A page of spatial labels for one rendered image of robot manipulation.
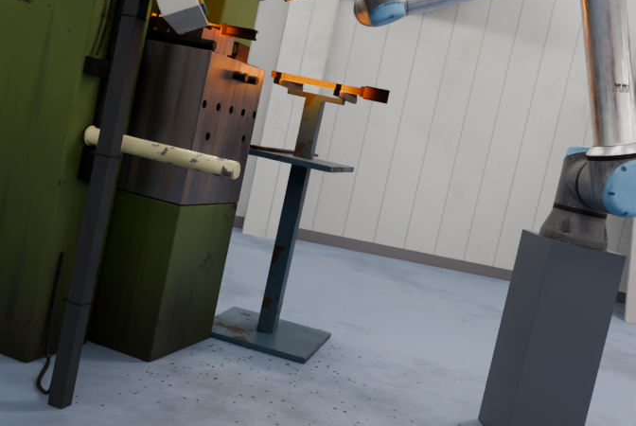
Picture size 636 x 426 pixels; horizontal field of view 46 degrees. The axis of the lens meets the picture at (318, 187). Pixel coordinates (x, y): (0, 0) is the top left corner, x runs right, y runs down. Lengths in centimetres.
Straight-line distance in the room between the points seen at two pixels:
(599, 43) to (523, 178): 349
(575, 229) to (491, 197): 324
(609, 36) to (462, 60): 333
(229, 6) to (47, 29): 76
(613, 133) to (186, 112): 115
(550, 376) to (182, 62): 135
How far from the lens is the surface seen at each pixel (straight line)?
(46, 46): 210
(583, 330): 223
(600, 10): 204
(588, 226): 220
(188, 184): 218
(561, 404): 227
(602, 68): 204
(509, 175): 544
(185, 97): 218
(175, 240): 220
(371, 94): 250
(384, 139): 519
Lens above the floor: 76
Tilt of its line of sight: 4 degrees down
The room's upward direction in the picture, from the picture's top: 12 degrees clockwise
